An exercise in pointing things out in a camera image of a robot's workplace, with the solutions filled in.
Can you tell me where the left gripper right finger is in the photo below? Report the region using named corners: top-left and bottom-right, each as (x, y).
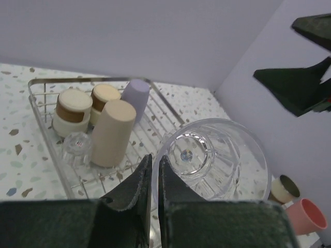
top-left (158, 156), bottom-right (297, 247)

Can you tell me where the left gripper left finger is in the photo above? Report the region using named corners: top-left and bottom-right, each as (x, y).
top-left (1, 154), bottom-right (152, 247)

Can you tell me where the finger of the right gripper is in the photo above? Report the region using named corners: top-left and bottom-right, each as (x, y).
top-left (291, 13), bottom-right (331, 51)
top-left (253, 57), bottom-right (330, 117)

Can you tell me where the clear glass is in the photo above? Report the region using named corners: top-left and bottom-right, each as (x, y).
top-left (61, 132), bottom-right (93, 167)
top-left (152, 118), bottom-right (272, 203)

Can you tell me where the tan paper cup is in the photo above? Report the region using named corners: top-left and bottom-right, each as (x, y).
top-left (91, 100), bottom-right (136, 167)

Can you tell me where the metal-lined cup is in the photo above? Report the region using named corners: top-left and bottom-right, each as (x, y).
top-left (268, 175), bottom-right (300, 205)
top-left (52, 88), bottom-right (93, 138)
top-left (90, 84), bottom-right (121, 126)

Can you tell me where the red plastic cup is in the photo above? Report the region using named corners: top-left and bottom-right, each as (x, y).
top-left (285, 198), bottom-right (328, 236)

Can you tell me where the lavender plastic cup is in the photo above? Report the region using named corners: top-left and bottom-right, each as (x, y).
top-left (121, 79), bottom-right (149, 123)

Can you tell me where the wire dish rack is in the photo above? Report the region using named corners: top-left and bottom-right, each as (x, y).
top-left (27, 76), bottom-right (187, 201)

